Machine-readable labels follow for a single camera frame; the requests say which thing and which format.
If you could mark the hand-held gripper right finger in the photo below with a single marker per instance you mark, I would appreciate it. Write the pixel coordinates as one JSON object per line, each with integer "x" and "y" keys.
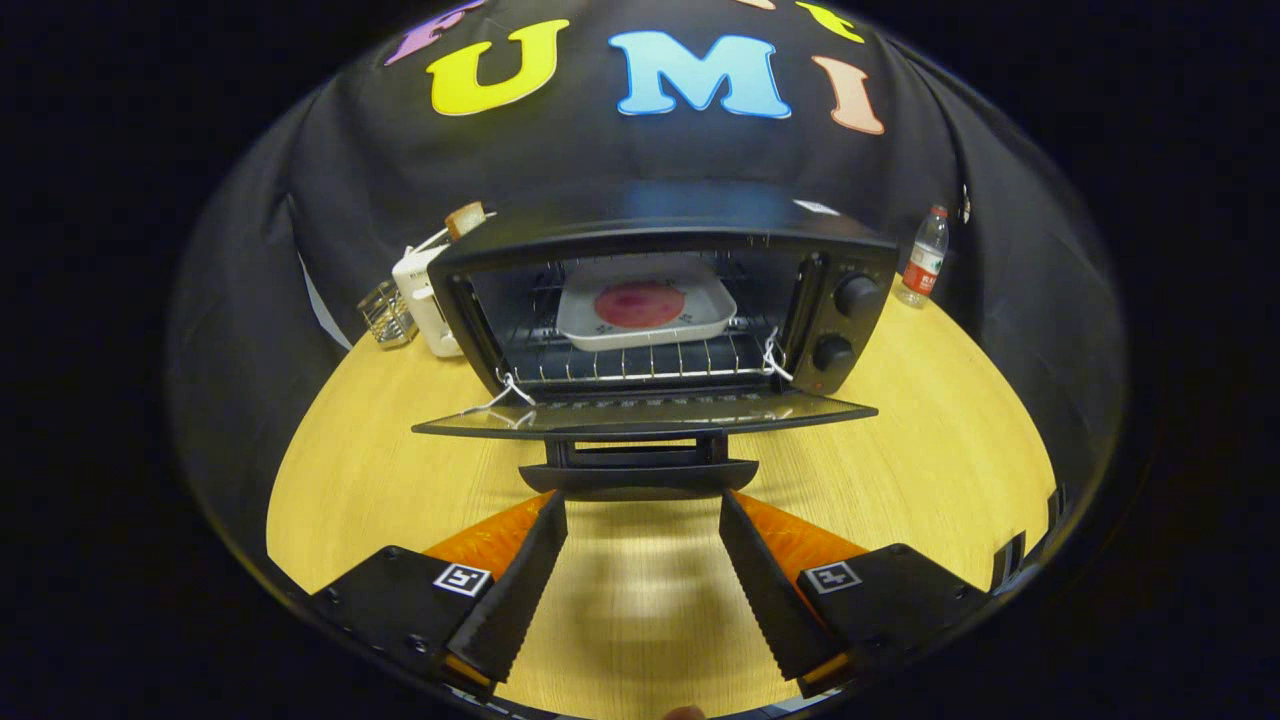
{"x": 765, "y": 600}

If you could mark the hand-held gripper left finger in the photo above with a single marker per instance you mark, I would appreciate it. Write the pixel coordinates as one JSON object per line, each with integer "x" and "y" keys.
{"x": 520, "y": 590}

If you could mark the white square dish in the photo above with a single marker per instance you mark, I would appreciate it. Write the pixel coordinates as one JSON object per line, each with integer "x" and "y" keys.
{"x": 580, "y": 302}

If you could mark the pink round ham slice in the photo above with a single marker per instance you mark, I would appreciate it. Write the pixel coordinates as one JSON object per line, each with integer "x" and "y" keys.
{"x": 640, "y": 305}

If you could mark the black toaster oven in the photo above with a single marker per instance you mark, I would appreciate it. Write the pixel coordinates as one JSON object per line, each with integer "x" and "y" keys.
{"x": 650, "y": 230}

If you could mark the white pop-up toaster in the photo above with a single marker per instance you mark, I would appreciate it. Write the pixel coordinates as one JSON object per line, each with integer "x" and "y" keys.
{"x": 425, "y": 300}

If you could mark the clear plastic water bottle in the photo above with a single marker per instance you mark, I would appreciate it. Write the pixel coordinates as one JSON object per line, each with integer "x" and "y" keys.
{"x": 925, "y": 262}

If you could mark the brown bread slice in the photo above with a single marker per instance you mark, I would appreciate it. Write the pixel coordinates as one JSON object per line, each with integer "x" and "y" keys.
{"x": 465, "y": 220}

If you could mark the black backdrop cloth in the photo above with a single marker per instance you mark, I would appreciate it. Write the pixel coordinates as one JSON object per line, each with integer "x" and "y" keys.
{"x": 250, "y": 280}

